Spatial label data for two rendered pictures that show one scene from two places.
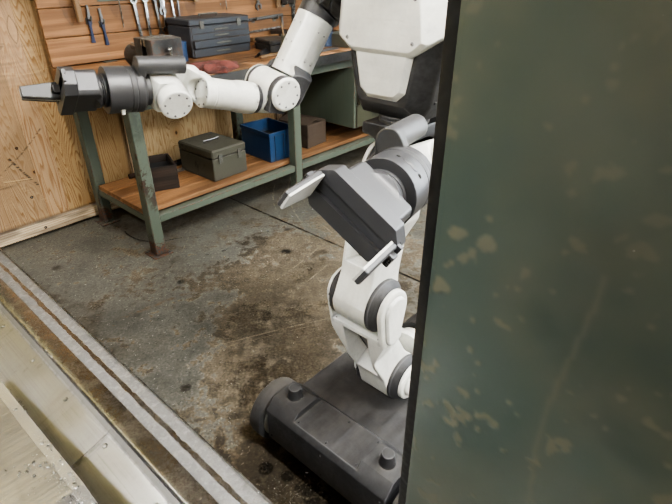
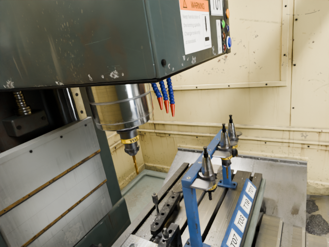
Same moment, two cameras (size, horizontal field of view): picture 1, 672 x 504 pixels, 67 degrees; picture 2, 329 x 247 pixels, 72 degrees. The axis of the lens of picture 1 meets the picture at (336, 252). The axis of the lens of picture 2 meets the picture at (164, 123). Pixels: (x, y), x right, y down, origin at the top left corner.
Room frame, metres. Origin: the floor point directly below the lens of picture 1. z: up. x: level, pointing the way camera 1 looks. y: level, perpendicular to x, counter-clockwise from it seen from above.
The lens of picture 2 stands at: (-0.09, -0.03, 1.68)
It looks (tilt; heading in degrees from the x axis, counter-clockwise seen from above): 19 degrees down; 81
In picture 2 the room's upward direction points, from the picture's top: 9 degrees counter-clockwise
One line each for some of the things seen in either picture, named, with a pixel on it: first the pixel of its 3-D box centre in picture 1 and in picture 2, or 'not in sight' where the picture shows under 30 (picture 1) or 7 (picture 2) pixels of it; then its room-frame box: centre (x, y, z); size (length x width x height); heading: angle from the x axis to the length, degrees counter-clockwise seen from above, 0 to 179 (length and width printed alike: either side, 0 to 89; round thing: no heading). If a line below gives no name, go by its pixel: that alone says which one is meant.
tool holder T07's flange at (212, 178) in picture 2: not in sight; (208, 175); (0.14, 0.64, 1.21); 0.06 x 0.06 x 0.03
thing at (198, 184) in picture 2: not in sight; (202, 184); (0.10, 0.60, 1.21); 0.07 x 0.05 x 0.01; 138
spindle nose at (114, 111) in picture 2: not in sight; (121, 99); (-0.10, 0.57, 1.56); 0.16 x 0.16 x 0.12
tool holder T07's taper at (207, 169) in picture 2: not in sight; (206, 164); (0.14, 0.64, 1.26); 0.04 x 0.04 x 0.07
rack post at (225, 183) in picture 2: not in sight; (225, 161); (0.36, 0.96, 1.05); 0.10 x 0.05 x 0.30; 138
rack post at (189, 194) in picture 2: not in sight; (193, 218); (0.06, 0.64, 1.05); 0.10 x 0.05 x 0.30; 138
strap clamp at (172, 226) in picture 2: not in sight; (168, 242); (-0.04, 0.63, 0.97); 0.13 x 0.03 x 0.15; 48
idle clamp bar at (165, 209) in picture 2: not in sight; (166, 214); (-0.01, 0.83, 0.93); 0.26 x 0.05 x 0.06; 53
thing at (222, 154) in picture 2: not in sight; (221, 154); (0.25, 0.76, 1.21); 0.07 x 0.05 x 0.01; 138
